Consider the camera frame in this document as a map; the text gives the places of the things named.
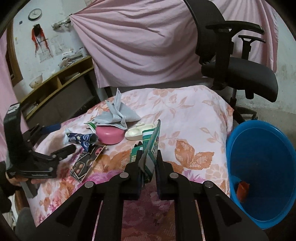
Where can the round wall clock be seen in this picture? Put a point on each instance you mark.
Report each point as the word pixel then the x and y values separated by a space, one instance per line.
pixel 34 14

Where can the wooden shelf unit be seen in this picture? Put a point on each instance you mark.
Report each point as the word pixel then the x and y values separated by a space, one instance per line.
pixel 55 85

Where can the pink floral blanket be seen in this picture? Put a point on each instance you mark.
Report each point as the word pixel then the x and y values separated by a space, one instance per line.
pixel 185 120

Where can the black office chair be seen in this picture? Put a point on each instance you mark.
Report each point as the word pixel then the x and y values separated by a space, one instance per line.
pixel 240 71

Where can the white contact lens case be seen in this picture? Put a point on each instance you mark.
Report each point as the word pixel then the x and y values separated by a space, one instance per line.
pixel 135 133

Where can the wall rack with papers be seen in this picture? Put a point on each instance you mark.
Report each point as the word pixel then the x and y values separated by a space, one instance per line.
pixel 60 24

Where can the orange wrapper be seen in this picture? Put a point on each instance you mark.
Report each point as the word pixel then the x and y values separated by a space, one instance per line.
pixel 242 191

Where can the pink round container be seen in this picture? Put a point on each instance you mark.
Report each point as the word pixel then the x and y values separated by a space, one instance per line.
pixel 108 135

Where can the pink hanging sheet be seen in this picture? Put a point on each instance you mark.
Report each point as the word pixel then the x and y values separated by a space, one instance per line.
pixel 138 41

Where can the person's left hand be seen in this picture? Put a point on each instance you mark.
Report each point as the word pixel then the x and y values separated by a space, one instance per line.
pixel 16 182

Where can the black snack packet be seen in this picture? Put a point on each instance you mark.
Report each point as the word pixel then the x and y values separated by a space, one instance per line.
pixel 85 164

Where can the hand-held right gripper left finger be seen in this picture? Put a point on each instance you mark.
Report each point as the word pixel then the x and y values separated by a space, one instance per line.
pixel 138 171

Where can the red hanging tassel ornament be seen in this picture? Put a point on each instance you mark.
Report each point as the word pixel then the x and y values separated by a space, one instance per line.
pixel 38 34

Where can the blue plastic basin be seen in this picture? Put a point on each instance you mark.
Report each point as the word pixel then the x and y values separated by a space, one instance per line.
pixel 261 150

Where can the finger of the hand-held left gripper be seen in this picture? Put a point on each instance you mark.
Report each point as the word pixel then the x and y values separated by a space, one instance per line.
pixel 66 150
pixel 54 126

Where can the stack of papers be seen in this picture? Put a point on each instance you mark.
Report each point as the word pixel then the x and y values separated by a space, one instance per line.
pixel 70 59

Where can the grey crumpled cloth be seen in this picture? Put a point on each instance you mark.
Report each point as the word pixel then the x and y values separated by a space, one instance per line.
pixel 115 113

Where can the person's grey trouser leg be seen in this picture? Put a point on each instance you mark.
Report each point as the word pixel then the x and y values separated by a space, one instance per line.
pixel 25 224

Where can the blue patterned wrapper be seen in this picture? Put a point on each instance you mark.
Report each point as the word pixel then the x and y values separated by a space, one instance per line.
pixel 81 139

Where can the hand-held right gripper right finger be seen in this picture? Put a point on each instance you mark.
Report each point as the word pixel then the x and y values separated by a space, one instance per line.
pixel 159 171

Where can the white bowl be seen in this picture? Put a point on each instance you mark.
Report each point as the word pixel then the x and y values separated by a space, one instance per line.
pixel 36 81

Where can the green white carton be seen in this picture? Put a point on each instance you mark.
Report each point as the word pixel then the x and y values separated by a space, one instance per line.
pixel 152 143

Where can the pink curtain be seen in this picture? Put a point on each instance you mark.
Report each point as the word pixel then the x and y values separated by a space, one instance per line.
pixel 7 92

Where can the small green white wrapper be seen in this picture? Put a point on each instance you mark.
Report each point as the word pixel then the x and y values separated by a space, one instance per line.
pixel 90 126

